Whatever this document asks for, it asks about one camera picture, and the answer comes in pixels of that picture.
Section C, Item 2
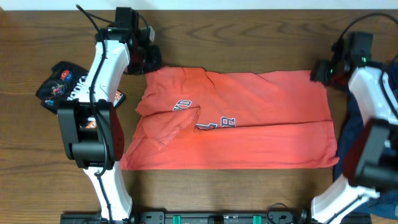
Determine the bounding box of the black folded printed shirt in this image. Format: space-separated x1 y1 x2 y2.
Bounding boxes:
35 60 127 130

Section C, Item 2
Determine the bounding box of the dark blue garment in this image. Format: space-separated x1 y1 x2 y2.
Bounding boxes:
332 62 398 220

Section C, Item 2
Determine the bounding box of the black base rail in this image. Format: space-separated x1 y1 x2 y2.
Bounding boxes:
60 202 312 224

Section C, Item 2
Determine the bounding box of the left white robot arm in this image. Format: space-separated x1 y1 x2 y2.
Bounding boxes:
57 26 161 223

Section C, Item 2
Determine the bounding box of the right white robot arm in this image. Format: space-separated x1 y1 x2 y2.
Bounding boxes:
299 58 397 223

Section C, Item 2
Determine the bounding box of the orange printed t-shirt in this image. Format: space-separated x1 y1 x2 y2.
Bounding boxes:
120 67 339 170

